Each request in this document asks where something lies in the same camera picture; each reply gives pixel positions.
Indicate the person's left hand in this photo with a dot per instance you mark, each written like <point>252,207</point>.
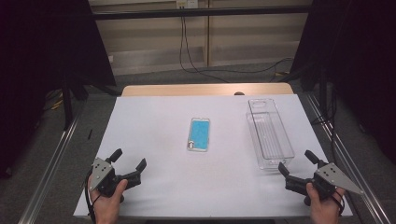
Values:
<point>107,208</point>

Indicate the silver metal floor rail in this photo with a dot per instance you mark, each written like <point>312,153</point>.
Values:
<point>342,152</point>
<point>46,183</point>

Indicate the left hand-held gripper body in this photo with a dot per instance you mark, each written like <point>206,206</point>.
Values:
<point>102,174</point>

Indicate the blue smartphone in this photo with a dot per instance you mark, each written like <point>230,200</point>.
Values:
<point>199,132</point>

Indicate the black metal stand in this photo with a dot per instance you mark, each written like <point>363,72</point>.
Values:
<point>67,105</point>

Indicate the clear plastic storage box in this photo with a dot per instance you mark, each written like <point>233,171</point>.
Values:
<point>271,137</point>

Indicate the small black floor item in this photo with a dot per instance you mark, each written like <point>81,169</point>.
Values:
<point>90,133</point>

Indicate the black horizontal metal bar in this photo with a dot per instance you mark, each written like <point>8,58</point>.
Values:
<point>202,13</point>

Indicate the black curtain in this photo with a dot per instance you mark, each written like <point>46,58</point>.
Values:
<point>37,62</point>
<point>358,62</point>

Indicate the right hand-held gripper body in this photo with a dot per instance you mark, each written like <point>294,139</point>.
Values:
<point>330,177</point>

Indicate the person's right hand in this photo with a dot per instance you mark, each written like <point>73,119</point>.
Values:
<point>325,211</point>

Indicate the white table mat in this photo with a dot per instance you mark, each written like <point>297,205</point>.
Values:
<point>155,140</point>

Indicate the white wall socket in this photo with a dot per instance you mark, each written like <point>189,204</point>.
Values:
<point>186,3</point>

